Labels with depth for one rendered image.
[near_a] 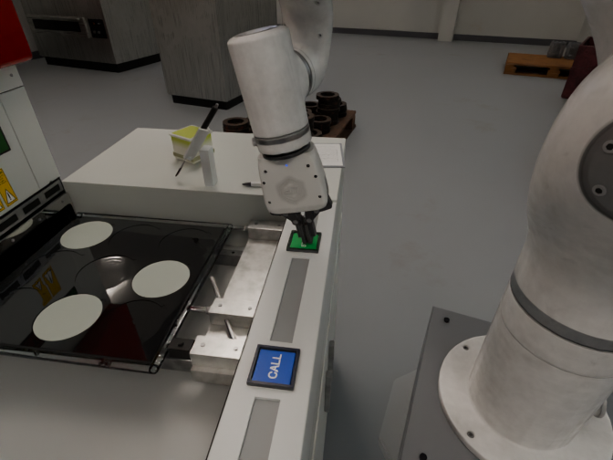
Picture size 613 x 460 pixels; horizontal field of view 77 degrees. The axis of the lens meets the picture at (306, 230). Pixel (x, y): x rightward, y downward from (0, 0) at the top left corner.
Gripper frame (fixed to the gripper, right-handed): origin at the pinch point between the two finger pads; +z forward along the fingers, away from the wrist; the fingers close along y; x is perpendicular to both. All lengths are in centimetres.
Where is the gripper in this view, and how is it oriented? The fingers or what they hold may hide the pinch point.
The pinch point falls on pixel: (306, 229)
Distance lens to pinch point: 66.6
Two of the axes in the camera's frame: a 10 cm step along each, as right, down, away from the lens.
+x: 1.4, -5.6, 8.1
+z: 2.1, 8.2, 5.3
